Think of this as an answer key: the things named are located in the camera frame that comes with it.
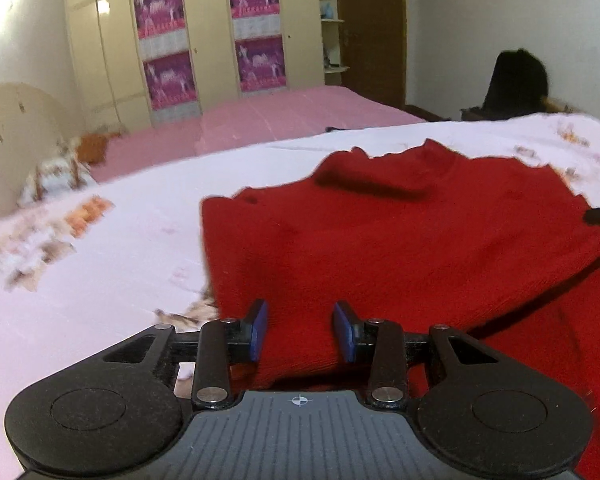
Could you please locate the red knit sweater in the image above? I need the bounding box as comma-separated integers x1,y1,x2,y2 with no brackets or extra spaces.
200,138,600,480

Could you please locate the pink bedsheet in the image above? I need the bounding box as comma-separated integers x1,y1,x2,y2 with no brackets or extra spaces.
87,85,428,183

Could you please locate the floral pillow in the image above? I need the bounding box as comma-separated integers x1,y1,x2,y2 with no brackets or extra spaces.
17,137,101,207

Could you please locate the white floral bedsheet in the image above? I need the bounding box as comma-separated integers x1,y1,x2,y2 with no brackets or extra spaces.
0,112,600,411

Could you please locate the cream headboard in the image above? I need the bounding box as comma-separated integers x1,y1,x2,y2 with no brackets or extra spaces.
0,82,87,221

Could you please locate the cream corner shelf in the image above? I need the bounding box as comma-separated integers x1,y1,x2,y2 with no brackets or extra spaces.
316,0,350,86

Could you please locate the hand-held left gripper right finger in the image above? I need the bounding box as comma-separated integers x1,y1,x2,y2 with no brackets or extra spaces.
332,301,501,409

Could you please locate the cream wardrobe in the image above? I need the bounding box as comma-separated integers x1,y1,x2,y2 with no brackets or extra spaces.
62,0,327,127

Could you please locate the orange cloth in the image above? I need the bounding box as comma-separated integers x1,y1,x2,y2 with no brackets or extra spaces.
76,131,127,165

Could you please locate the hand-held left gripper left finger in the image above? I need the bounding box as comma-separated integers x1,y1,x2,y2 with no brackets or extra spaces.
102,299,269,409

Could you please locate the black bag on chair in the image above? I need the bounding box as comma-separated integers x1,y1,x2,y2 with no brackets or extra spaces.
461,49,572,122

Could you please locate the brown wooden door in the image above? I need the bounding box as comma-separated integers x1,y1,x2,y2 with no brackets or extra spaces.
336,0,407,109

